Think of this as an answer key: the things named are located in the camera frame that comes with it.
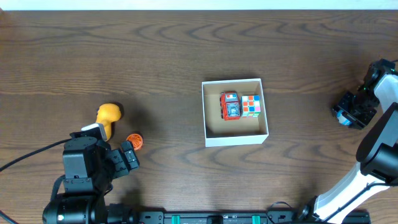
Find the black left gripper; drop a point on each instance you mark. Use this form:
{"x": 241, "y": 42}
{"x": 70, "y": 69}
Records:
{"x": 117, "y": 160}

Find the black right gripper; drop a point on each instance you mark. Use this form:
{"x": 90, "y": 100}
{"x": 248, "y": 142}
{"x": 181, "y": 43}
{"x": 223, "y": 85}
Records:
{"x": 354, "y": 109}

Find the blue white ball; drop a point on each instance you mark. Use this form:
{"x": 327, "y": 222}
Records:
{"x": 342, "y": 120}

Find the colourful puzzle cube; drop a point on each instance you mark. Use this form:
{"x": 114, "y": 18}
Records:
{"x": 250, "y": 106}

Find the red toy car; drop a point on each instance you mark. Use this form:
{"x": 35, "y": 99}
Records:
{"x": 230, "y": 106}

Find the white cardboard box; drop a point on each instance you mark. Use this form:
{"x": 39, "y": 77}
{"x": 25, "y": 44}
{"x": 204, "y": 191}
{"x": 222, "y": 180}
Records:
{"x": 219, "y": 132}

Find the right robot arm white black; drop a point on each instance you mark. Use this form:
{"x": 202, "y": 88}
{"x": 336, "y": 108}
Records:
{"x": 375, "y": 169}

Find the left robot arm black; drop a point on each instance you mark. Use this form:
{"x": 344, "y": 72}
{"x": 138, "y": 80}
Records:
{"x": 77, "y": 204}

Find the orange turbine wheel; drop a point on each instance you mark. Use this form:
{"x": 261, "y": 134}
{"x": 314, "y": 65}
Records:
{"x": 136, "y": 140}

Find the orange toy dinosaur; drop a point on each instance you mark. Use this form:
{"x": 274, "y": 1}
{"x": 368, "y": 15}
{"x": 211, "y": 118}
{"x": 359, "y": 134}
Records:
{"x": 107, "y": 114}

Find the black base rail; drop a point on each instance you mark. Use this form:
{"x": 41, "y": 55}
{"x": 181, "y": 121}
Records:
{"x": 236, "y": 217}

